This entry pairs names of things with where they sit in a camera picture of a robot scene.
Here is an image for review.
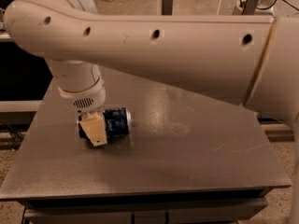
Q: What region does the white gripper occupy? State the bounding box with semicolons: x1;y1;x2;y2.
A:
58;77;107;147

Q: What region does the blue pepsi can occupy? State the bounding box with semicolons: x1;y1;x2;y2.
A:
78;107;131;139

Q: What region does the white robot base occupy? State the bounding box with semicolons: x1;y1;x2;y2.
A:
233;0;277;16

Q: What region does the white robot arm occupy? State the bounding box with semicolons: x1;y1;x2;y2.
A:
4;0;299;131

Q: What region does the middle metal bracket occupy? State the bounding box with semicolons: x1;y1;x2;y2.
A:
162;0;173;15

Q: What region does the metal bracket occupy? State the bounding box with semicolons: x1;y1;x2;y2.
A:
242;0;260;15
162;0;173;15

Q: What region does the right metal bracket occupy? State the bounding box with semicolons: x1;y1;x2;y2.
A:
242;0;260;15

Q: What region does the black cable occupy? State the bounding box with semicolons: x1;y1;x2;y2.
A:
255;0;299;13

